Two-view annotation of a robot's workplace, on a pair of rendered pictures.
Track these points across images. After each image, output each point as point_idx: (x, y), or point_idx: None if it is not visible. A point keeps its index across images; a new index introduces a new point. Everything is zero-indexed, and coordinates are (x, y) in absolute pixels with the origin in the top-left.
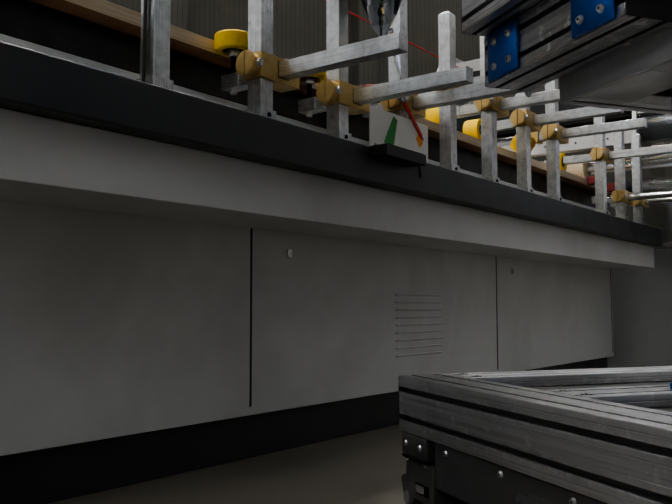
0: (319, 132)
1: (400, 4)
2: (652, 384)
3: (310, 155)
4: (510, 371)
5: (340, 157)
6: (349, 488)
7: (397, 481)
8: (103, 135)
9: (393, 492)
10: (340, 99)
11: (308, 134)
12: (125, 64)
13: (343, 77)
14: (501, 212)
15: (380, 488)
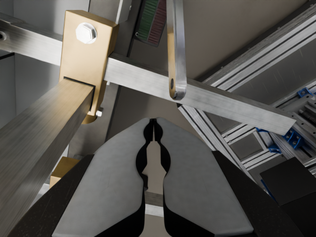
0: (110, 122)
1: (259, 189)
2: (267, 73)
3: (112, 121)
4: (216, 82)
5: (121, 86)
6: (150, 64)
7: (163, 48)
8: None
9: (166, 66)
10: (102, 101)
11: (108, 132)
12: None
13: (89, 103)
14: None
15: (160, 61)
